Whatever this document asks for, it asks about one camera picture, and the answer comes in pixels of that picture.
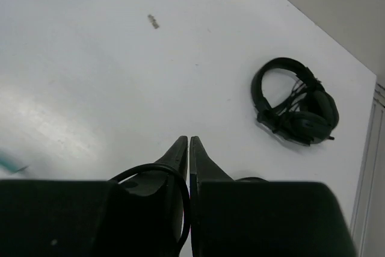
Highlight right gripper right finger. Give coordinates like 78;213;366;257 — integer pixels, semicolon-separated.
189;137;356;256

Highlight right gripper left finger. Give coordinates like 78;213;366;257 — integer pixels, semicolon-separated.
1;136;188;256

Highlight black headphone audio cable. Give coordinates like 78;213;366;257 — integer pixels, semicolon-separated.
116;163;191;252

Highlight teal cat ear headphones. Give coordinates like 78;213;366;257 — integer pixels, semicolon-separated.
1;149;28;175

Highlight black unwrapped headphones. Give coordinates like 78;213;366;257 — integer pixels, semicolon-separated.
236;177;267;182

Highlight black wrapped headphones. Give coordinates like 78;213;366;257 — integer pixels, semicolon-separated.
250;57;339;146

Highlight small debris on table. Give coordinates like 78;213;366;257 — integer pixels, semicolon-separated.
147;14;159;29

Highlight aluminium rail at right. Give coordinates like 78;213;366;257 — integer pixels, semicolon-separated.
351;83;384;256

